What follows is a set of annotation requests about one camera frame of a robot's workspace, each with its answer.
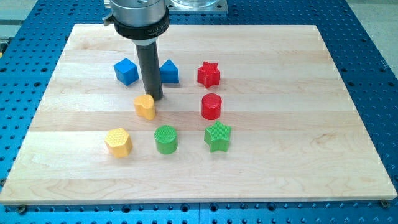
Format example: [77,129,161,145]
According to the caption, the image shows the yellow heart block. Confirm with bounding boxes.
[133,94,156,120]

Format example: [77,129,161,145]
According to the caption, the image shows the yellow hexagon block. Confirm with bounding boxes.
[104,128,133,158]

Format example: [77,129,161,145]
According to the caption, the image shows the red cylinder block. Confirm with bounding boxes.
[201,93,222,120]

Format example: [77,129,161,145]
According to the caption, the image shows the green star block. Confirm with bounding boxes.
[204,121,232,152]

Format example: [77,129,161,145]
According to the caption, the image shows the red star block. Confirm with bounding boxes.
[197,61,220,88]

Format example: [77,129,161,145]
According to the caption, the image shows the green cylinder block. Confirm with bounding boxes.
[154,125,178,154]

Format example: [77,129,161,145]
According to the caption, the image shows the blue triangle block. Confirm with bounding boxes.
[160,59,179,83]

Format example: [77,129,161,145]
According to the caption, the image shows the light wooden board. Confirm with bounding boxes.
[1,24,397,205]

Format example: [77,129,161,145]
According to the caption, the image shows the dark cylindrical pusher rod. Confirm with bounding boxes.
[136,42,163,100]

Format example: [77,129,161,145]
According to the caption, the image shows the blue cube block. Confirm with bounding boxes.
[113,58,139,86]

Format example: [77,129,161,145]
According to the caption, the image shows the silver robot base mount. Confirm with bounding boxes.
[165,0,228,16]

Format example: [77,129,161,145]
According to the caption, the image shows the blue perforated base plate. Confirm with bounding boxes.
[1,1,397,223]

